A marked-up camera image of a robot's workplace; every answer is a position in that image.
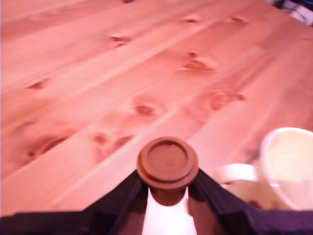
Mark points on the brown coffee capsule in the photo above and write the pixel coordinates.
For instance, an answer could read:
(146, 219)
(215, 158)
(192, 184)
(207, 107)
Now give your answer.
(167, 161)

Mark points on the white mug with winter print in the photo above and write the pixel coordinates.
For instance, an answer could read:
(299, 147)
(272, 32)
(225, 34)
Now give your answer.
(286, 159)

